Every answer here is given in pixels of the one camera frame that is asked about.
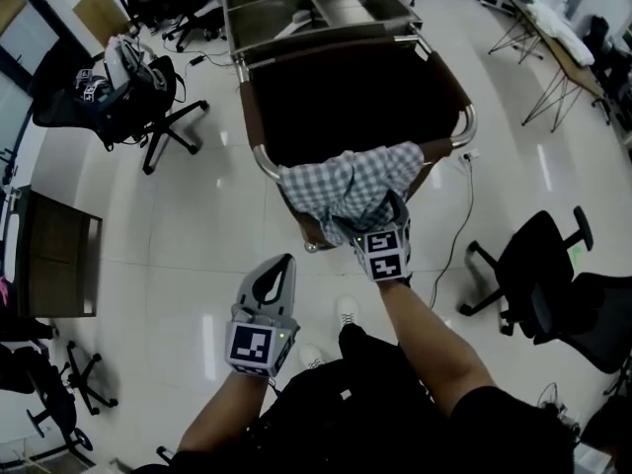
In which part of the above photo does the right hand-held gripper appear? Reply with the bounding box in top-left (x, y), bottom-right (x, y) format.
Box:
top-left (333, 189), bottom-right (414, 283)

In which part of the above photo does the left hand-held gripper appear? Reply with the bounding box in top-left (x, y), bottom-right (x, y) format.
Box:
top-left (225, 253), bottom-right (301, 378)

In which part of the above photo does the checkered grey cloth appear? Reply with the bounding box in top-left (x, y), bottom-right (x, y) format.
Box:
top-left (278, 140), bottom-right (426, 249)

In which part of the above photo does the brown laundry hamper bag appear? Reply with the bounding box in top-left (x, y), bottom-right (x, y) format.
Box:
top-left (240, 37), bottom-right (478, 251)

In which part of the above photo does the person's right forearm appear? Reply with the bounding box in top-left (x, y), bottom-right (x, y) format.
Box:
top-left (377, 275), bottom-right (496, 420)

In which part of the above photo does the person's left forearm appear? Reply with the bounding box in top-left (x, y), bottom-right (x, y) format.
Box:
top-left (177, 368), bottom-right (276, 456)

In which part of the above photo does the white shoe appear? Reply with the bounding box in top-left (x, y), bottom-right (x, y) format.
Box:
top-left (337, 294), bottom-right (360, 326)
top-left (298, 343), bottom-right (327, 370)

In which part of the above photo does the person's black clothing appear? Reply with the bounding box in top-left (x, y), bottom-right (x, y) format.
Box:
top-left (132, 322), bottom-right (587, 474)

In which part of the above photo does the wooden hairpin-leg table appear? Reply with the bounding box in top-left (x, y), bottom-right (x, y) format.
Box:
top-left (488, 0), bottom-right (614, 133)

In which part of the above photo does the white cloth pile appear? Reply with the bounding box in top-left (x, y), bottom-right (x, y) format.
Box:
top-left (523, 1), bottom-right (596, 66)

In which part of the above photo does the white headset device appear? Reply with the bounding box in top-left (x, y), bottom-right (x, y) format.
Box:
top-left (103, 35), bottom-right (150, 89)

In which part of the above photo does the spare gripper device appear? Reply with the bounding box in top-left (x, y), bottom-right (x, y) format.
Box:
top-left (73, 68), bottom-right (106, 103)

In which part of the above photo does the brown cardboard sheet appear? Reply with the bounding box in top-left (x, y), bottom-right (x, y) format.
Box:
top-left (72, 0), bottom-right (132, 48)

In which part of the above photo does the black floor cable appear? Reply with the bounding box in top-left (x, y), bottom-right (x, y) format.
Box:
top-left (428, 158), bottom-right (476, 311)

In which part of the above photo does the black power adapter cable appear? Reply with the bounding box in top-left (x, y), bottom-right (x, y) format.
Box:
top-left (186, 49), bottom-right (234, 69)

